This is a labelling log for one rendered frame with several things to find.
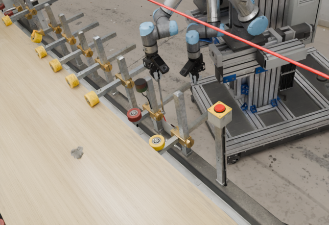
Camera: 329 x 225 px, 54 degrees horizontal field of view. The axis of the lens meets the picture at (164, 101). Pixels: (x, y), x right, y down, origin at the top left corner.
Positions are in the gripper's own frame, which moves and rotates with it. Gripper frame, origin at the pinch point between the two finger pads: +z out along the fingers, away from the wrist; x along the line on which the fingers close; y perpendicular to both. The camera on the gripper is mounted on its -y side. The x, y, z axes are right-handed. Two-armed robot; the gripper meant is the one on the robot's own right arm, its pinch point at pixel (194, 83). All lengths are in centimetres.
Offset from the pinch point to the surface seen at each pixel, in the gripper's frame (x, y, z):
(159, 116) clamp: -8.5, -34.5, -2.7
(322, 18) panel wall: 39, 232, 73
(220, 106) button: -55, -34, -40
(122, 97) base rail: 38, -33, 13
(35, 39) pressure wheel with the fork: 121, -53, -11
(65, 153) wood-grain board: 3, -87, -7
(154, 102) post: -5.8, -34.3, -11.9
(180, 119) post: -30, -36, -17
